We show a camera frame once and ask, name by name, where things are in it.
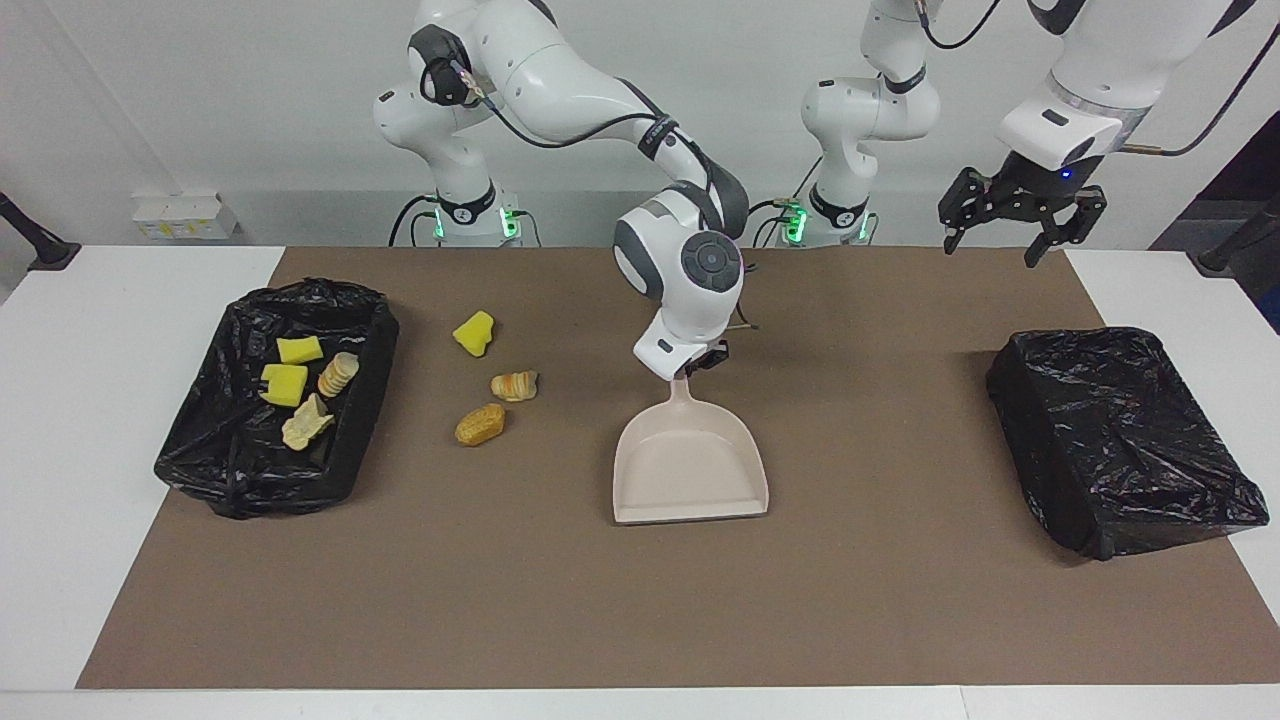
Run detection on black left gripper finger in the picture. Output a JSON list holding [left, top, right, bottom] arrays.
[[1024, 185, 1109, 269], [938, 168, 996, 254]]

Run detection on beige plastic dustpan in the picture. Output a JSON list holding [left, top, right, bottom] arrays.
[[612, 375, 771, 526]]

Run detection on brown toy bread roll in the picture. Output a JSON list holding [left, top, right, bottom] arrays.
[[455, 403, 507, 447]]

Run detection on pale toy toast piece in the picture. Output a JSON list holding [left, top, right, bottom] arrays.
[[281, 393, 335, 452]]

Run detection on large yellow sponge piece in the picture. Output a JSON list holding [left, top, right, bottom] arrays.
[[260, 363, 309, 408]]

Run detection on bin lined with black bag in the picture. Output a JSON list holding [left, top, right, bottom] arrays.
[[985, 326, 1271, 561], [155, 278, 401, 519]]

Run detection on black stand foot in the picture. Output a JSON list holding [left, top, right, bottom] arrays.
[[1188, 195, 1280, 276], [0, 190, 81, 271]]

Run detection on dark background equipment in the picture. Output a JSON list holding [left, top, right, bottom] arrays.
[[1150, 110, 1280, 336]]

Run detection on brown table mat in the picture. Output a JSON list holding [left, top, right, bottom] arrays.
[[75, 247, 1280, 691]]

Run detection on white power strip box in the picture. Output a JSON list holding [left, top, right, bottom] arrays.
[[132, 192, 241, 241]]

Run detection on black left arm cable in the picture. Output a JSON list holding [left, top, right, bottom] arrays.
[[920, 0, 1280, 158]]

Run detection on black left base cable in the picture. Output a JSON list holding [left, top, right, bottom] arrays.
[[750, 155, 823, 248]]

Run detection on black base cable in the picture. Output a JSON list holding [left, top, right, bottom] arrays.
[[388, 195, 441, 248], [750, 155, 823, 248]]

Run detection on black right base cable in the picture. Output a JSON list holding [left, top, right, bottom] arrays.
[[388, 195, 441, 248]]

